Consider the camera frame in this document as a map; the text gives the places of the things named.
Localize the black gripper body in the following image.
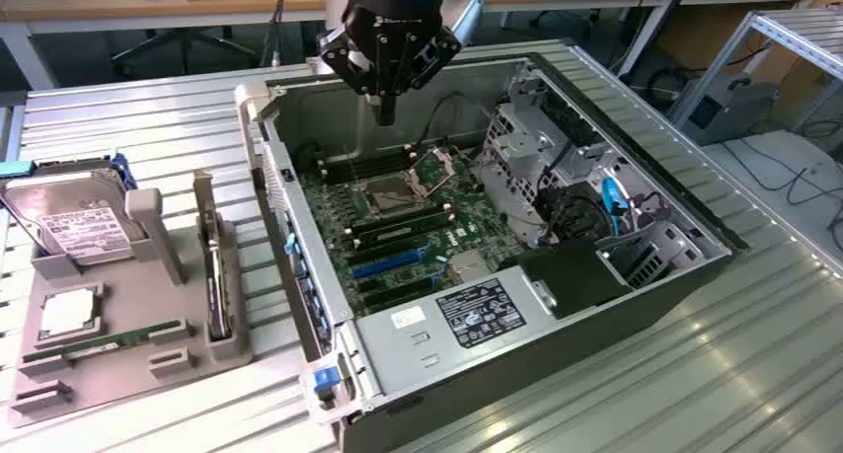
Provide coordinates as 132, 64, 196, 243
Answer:
340, 0, 451, 98

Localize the graphics card with silver bracket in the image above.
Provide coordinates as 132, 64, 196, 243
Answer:
192, 169, 236, 340

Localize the black office chair base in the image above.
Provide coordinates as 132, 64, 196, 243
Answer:
526, 8, 602, 30
108, 26, 259, 77

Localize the metal disk bay cage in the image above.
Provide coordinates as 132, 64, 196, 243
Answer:
476, 102, 620, 247

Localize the metal socket cover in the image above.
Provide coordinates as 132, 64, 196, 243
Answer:
406, 146, 458, 198

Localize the CPU socket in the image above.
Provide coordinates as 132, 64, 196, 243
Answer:
359, 176, 423, 218

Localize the green motherboard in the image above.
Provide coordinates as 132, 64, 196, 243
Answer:
292, 144, 528, 316

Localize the black slanted pole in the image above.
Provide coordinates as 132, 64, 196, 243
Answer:
618, 0, 696, 77

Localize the RAM stick with white label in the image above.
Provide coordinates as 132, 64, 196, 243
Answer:
355, 215, 456, 250

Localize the silver finned heatsink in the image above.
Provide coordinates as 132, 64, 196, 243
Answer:
451, 255, 492, 281

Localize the blue expansion slot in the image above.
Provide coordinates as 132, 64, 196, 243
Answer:
352, 255, 430, 280

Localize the black plastic shroud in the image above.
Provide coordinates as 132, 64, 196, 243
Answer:
499, 240, 634, 321

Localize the silver hard disk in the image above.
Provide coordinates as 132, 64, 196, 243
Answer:
0, 169, 151, 266

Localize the grey parts rack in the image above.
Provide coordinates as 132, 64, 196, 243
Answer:
9, 186, 256, 427

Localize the grey power supply unit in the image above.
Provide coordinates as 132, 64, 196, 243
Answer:
352, 264, 562, 400

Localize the open black PC case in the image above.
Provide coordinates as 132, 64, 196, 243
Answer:
235, 51, 752, 453

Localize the silver CPU chip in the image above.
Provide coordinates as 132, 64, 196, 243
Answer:
37, 288, 102, 341

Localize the green RAM stick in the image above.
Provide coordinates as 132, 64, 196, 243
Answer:
23, 319, 183, 363

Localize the black wire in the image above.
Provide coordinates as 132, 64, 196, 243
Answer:
419, 92, 467, 151

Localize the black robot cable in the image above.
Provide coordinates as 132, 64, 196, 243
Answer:
263, 0, 290, 68

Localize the blue flat wire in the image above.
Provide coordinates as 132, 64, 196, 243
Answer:
599, 176, 627, 237

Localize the grey machine with handle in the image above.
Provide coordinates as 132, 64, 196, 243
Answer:
671, 76, 783, 147

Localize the aluminium frame table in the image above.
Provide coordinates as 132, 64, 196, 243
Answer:
678, 7, 843, 138

